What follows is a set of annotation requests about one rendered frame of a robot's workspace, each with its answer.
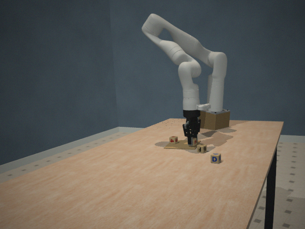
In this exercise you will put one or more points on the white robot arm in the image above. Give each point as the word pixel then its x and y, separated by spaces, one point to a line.
pixel 189 68

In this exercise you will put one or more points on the tan square mat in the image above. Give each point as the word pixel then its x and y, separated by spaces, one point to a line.
pixel 182 144

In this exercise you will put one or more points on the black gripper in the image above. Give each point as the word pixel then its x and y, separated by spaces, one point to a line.
pixel 192 122

